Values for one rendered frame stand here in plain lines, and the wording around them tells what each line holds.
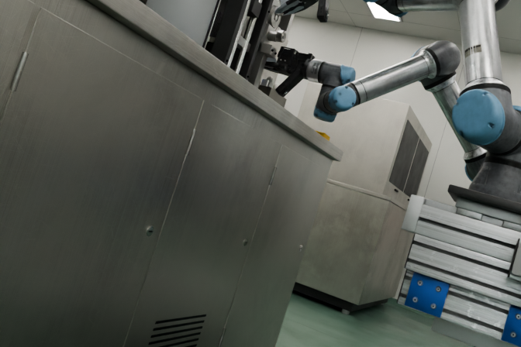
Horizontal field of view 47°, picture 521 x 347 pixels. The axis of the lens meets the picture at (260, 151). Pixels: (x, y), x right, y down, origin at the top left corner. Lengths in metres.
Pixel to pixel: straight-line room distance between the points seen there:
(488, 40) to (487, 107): 0.20
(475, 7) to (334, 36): 5.46
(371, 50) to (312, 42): 0.71
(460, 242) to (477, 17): 0.55
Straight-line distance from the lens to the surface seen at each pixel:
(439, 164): 6.40
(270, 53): 1.98
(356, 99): 1.85
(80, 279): 1.12
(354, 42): 6.91
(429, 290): 1.56
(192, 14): 1.79
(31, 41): 0.90
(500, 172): 1.53
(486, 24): 1.57
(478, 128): 1.43
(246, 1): 1.64
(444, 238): 1.51
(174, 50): 1.11
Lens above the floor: 0.66
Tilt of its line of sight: 4 degrees up
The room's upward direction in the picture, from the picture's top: 18 degrees clockwise
